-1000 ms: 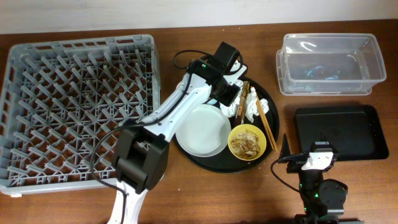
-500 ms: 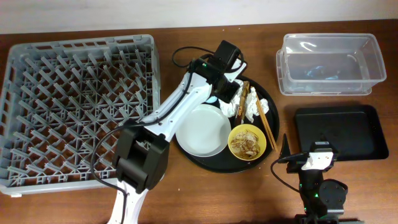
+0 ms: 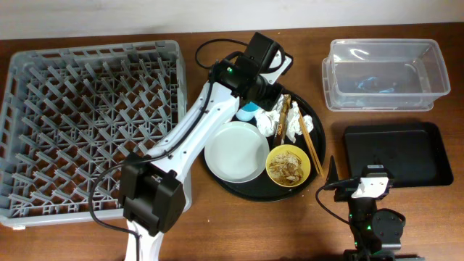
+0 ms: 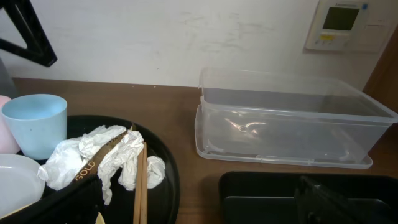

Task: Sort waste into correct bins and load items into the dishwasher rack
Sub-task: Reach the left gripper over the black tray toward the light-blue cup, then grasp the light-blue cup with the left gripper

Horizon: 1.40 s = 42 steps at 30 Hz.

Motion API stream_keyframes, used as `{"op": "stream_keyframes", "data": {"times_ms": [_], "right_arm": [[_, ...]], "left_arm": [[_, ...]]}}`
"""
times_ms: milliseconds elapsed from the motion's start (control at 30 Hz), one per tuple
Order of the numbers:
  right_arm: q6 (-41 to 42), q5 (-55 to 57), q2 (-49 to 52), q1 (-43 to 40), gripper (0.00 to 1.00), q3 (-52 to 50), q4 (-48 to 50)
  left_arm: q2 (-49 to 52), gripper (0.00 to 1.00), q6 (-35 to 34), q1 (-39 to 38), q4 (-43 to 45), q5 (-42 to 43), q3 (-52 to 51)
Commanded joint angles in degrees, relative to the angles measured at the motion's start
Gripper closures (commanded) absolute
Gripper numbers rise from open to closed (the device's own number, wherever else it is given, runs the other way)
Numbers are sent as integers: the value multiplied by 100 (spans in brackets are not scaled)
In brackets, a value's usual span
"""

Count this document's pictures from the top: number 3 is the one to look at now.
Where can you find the large white napkin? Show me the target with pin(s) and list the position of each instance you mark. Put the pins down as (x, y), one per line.
(267, 121)

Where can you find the clear plastic bin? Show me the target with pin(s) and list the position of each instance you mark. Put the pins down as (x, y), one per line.
(384, 74)

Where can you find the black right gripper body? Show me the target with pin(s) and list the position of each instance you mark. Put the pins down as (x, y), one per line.
(345, 185)

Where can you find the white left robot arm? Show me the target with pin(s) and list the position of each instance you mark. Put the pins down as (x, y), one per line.
(155, 189)

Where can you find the black rectangular tray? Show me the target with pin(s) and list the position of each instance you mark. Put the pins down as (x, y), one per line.
(413, 153)

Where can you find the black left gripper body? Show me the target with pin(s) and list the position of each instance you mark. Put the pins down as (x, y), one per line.
(270, 96)

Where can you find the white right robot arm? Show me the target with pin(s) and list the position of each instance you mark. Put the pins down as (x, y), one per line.
(377, 232)

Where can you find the wooden chopstick left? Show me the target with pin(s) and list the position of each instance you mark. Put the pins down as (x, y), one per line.
(308, 141)

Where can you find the brown gold snack wrapper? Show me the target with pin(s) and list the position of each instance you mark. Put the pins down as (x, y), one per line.
(281, 127)

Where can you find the wooden chopstick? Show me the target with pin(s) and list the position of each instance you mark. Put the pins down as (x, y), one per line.
(312, 145)
(308, 141)

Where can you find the white round plate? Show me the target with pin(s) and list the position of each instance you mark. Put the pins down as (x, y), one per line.
(237, 152)

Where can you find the small white napkin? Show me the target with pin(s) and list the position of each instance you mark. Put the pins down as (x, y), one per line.
(292, 122)

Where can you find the light blue cup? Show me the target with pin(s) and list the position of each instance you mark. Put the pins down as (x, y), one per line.
(247, 112)

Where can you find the wooden chopstick right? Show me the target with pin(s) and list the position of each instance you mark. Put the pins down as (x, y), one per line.
(312, 145)

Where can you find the yellow bowl with food scraps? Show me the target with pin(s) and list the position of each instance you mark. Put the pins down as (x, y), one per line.
(288, 166)

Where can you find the round black tray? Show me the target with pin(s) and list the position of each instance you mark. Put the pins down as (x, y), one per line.
(262, 188)

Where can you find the grey dishwasher rack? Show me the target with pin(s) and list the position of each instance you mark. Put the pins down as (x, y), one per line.
(68, 116)

